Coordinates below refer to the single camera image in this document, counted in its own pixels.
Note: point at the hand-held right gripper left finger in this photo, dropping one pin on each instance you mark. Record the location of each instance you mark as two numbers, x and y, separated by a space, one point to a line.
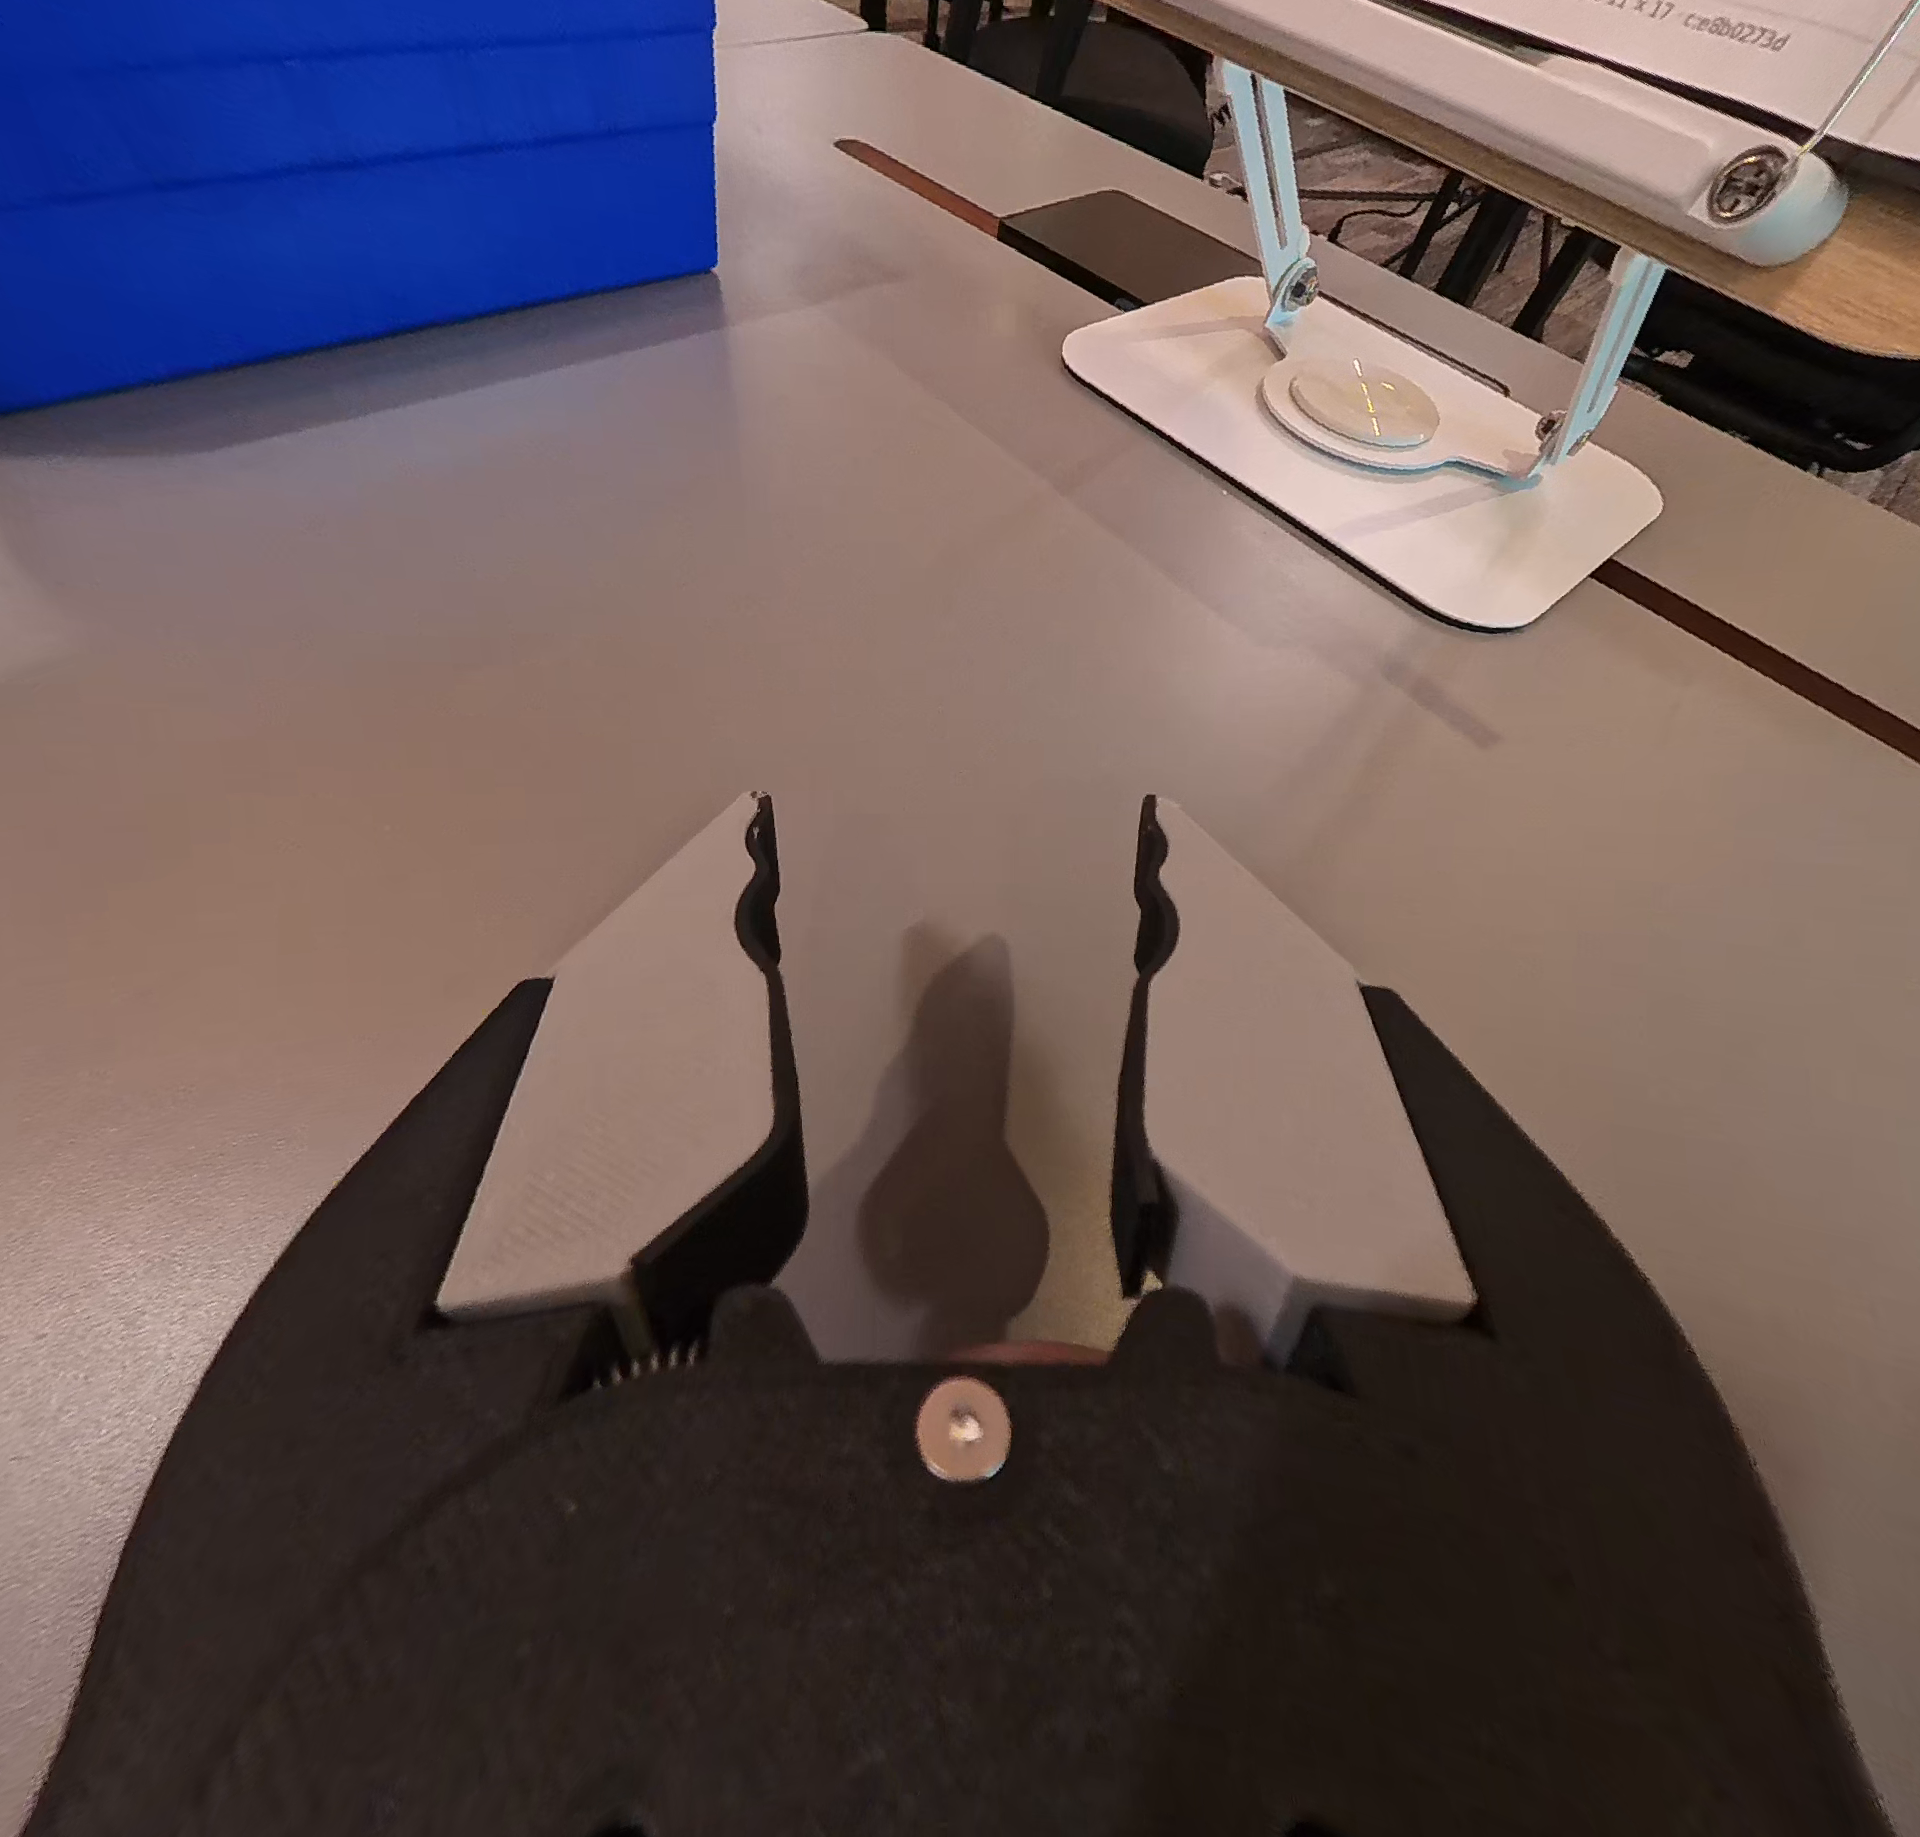
629 1113

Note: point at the instruction sheet on stand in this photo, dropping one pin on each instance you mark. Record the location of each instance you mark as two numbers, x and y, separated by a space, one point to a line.
1201 351

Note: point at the blue plastic bin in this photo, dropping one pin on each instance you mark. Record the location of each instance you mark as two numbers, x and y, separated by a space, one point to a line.
346 141

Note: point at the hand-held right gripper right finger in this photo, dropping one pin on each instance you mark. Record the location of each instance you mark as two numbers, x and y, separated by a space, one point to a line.
1289 1113

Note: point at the black office chair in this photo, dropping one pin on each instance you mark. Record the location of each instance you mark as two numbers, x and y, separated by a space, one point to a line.
1108 84
1771 364

